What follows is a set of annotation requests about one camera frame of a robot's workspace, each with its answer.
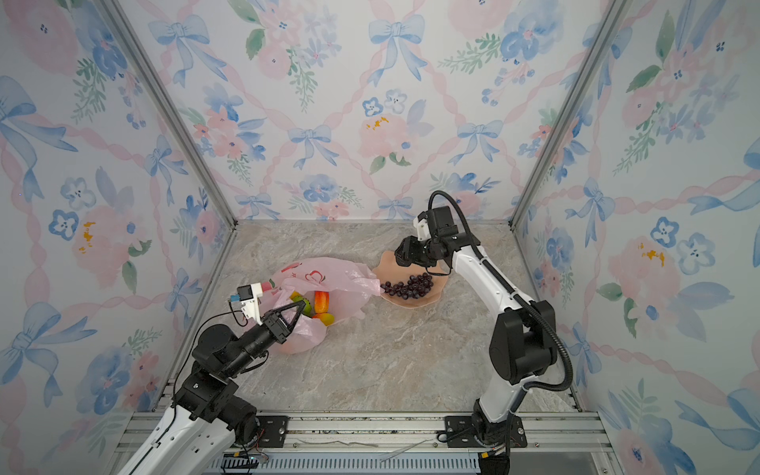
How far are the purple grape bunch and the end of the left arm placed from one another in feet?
1.17

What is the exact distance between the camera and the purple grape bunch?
0.96m

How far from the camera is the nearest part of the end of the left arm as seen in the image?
0.61 meters
